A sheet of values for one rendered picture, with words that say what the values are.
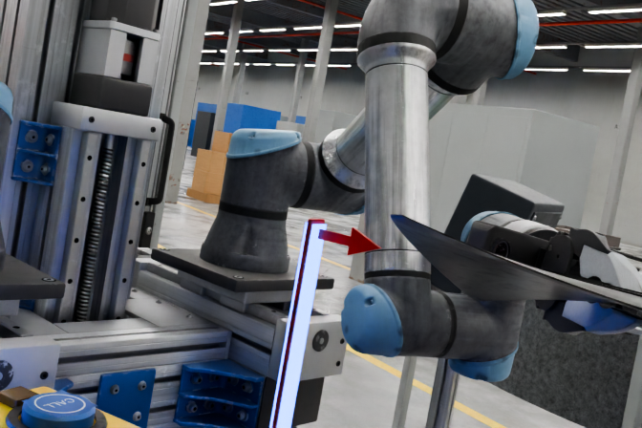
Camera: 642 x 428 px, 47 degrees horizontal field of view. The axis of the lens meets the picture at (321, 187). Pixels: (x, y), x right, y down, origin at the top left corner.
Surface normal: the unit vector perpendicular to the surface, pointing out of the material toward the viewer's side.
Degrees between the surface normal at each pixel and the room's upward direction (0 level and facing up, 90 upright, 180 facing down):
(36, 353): 90
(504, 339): 91
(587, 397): 90
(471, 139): 90
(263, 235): 73
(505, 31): 100
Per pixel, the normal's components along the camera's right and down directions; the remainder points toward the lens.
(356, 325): -0.89, -0.13
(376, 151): -0.71, -0.19
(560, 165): 0.57, 0.14
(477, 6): 0.45, -0.05
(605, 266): -0.95, -0.27
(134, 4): 0.72, 0.16
